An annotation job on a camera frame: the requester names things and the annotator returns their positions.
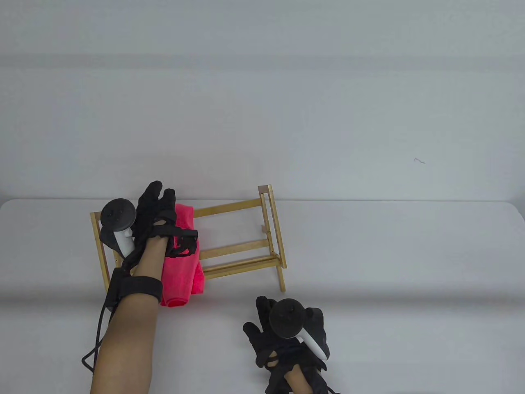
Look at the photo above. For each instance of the person's right forearm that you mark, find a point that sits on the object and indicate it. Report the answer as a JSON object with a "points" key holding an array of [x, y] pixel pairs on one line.
{"points": [[298, 381]]}

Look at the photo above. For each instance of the person's left hand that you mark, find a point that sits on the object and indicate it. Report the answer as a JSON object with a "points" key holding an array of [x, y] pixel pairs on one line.
{"points": [[154, 213]]}

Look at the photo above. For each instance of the person's left forearm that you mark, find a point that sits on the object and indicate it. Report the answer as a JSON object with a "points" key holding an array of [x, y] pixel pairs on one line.
{"points": [[127, 340]]}

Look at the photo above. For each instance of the black and white controller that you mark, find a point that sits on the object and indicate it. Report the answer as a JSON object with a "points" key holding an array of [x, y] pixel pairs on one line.
{"points": [[117, 215], [287, 318]]}

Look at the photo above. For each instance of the wooden book rack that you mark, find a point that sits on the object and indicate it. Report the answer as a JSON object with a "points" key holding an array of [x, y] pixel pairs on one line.
{"points": [[229, 207]]}

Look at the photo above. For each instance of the pink square towel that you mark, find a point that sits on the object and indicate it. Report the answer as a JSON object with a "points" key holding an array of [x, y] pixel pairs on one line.
{"points": [[178, 279]]}

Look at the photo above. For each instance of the person's right hand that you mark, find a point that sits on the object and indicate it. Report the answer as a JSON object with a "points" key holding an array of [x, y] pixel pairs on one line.
{"points": [[262, 340]]}

